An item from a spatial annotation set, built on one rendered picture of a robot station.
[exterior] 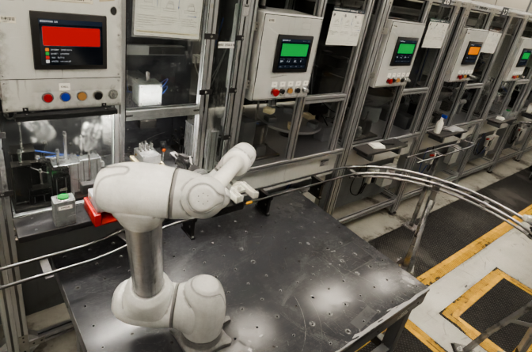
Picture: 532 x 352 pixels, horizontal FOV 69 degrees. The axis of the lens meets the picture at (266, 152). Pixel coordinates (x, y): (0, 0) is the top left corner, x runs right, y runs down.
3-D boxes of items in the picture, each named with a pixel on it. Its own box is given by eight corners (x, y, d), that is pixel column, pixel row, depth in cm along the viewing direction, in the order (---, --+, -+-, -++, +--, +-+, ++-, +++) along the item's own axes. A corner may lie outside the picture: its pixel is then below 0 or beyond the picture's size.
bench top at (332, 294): (140, 499, 104) (140, 492, 102) (50, 260, 175) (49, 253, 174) (427, 294, 196) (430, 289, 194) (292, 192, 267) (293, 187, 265)
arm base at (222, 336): (241, 338, 150) (243, 329, 147) (190, 366, 136) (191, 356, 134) (217, 306, 162) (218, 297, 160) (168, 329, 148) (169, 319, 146)
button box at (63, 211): (55, 228, 155) (54, 203, 150) (51, 217, 161) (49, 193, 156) (77, 222, 160) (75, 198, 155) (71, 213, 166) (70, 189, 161)
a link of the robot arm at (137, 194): (171, 336, 140) (109, 331, 137) (179, 294, 152) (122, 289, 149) (172, 200, 89) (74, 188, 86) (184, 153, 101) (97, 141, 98)
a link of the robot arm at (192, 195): (228, 175, 109) (180, 168, 108) (229, 173, 91) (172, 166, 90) (222, 221, 108) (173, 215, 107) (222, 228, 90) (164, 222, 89)
